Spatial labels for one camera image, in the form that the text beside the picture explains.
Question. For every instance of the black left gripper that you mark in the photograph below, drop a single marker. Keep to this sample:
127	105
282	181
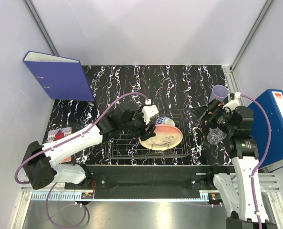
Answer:
150	131

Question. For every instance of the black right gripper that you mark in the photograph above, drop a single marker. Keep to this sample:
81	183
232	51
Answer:
215	106

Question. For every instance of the pink beige plate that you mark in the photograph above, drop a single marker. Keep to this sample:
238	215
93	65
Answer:
167	137

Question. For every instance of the lavender plastic cup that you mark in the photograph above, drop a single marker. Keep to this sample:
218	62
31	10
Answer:
219	92

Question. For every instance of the clear glass tumbler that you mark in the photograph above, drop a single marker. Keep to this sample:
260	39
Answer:
215	136

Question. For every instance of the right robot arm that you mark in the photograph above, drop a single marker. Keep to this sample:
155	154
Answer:
244	203

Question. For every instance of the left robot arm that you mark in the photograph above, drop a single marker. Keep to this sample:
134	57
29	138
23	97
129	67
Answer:
42	164

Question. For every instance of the blue white patterned bowl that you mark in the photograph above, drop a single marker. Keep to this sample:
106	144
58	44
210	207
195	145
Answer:
165	120

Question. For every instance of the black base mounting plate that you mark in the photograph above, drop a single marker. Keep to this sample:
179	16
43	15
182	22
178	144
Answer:
153	182

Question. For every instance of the picture card with red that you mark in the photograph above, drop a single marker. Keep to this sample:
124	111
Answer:
57	134

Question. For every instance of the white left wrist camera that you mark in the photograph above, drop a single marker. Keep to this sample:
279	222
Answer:
149	111

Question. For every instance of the aluminium frame post right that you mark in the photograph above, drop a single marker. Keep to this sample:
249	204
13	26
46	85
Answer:
252	32

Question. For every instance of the aluminium frame post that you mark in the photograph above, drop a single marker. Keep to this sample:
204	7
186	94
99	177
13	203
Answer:
252	32
40	25

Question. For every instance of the blue ring binder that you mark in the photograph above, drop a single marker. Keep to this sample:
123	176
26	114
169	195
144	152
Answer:
272	102

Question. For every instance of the purple ring binder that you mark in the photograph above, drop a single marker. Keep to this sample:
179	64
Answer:
61	78

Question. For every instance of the white slotted cable duct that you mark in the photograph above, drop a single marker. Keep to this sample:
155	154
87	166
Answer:
62	196

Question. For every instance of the aluminium frame post left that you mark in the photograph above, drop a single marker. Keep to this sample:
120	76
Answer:
40	25

